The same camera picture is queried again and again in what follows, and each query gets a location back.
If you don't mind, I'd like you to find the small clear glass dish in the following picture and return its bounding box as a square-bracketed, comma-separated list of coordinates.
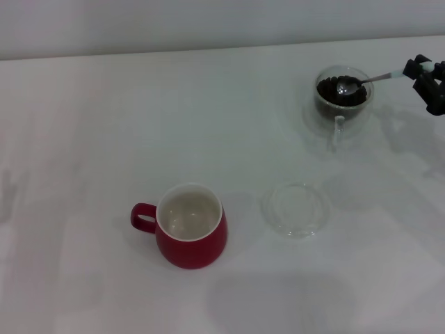
[262, 181, 331, 239]

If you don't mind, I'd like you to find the heap of coffee beans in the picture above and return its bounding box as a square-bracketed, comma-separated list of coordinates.
[315, 75, 369, 120]

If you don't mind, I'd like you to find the clear glass cup with handle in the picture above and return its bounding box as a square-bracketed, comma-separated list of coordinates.
[314, 65, 375, 149]

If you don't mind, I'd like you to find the metal spoon with blue handle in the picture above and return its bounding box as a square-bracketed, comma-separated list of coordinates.
[335, 62, 435, 97]

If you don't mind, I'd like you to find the red ceramic mug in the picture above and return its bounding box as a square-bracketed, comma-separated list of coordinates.
[130, 182, 229, 271]

